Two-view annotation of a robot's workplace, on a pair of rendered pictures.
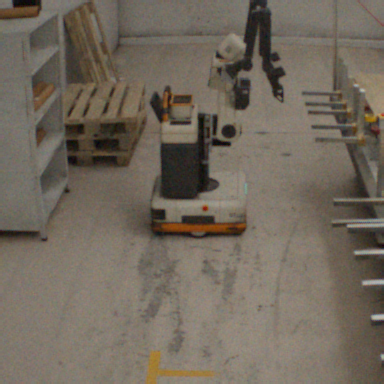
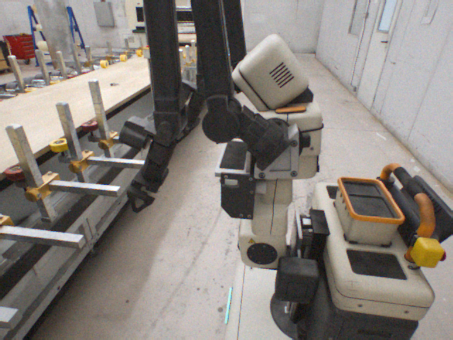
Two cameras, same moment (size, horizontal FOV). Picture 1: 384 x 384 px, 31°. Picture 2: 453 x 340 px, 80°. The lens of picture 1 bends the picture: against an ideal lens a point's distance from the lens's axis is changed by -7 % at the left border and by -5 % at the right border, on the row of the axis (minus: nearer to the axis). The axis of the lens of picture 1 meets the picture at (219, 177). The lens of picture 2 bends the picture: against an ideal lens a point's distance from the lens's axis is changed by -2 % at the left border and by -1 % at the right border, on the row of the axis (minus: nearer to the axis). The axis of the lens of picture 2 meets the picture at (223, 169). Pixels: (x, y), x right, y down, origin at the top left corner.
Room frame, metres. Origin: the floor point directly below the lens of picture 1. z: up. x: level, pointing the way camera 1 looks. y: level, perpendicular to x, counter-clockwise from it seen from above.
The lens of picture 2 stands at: (5.69, -0.13, 1.44)
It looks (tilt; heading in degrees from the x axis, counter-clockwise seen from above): 30 degrees down; 187
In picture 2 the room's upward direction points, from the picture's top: 1 degrees clockwise
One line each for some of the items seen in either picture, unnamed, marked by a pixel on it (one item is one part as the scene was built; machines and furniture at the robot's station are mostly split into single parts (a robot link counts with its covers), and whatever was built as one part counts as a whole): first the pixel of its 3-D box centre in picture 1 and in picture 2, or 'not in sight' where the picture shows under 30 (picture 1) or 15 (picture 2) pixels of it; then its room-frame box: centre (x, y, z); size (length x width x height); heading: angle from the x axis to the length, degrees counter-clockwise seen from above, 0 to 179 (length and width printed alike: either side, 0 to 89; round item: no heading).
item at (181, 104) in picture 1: (182, 106); (363, 209); (4.91, 0.25, 0.87); 0.23 x 0.15 x 0.11; 178
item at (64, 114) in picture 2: (354, 117); (76, 153); (4.66, -0.93, 0.87); 0.04 x 0.04 x 0.48; 88
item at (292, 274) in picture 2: (222, 129); (273, 253); (4.96, -0.03, 0.68); 0.28 x 0.27 x 0.25; 178
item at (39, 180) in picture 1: (23, 120); not in sight; (4.99, 1.47, 0.78); 0.90 x 0.45 x 1.55; 178
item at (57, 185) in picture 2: (337, 112); (67, 187); (4.87, -0.84, 0.84); 0.43 x 0.03 x 0.04; 88
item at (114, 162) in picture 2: (342, 127); (102, 161); (4.62, -0.84, 0.82); 0.43 x 0.03 x 0.04; 88
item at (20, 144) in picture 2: (349, 107); (36, 184); (4.91, -0.94, 0.87); 0.04 x 0.04 x 0.48; 88
